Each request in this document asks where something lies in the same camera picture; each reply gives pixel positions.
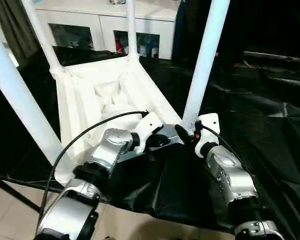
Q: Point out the black mat cover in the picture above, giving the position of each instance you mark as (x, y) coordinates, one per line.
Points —
(265, 137)

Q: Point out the black case with gold label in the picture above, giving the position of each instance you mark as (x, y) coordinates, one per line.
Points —
(240, 25)

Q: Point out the white cabinet with glass doors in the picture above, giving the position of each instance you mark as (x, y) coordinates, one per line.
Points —
(102, 17)

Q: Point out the grey metal rod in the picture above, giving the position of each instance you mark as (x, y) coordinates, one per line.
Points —
(277, 57)

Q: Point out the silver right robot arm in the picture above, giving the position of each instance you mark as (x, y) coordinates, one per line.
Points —
(227, 175)

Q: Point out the white plastic table top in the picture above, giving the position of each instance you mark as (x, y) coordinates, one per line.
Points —
(85, 82)

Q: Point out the grey curtain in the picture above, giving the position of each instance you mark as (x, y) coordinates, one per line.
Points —
(15, 30)

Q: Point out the black metal stand leg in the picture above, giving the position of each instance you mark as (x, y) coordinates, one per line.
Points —
(17, 196)

